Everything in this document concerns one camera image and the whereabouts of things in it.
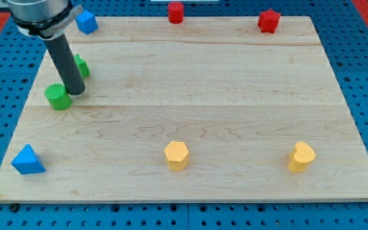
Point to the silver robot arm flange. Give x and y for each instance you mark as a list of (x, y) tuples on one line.
[(46, 19)]

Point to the yellow hexagon block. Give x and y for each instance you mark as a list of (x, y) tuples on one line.
[(176, 156)]

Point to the blue triangle block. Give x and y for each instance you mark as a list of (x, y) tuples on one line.
[(27, 161)]

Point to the wooden board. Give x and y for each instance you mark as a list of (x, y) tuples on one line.
[(238, 98)]

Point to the red cylinder block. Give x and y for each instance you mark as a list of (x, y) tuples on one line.
[(175, 11)]

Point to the green star block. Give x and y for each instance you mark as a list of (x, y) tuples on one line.
[(82, 66)]

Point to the yellow heart block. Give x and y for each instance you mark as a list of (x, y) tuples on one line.
[(300, 158)]

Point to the green cylinder block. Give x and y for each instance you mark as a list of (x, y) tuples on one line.
[(57, 96)]

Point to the red star block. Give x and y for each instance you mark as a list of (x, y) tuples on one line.
[(268, 21)]

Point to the blue cube block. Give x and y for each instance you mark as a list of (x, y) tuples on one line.
[(86, 22)]

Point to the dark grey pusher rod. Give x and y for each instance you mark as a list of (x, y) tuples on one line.
[(64, 61)]

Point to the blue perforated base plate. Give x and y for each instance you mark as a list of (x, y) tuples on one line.
[(342, 27)]

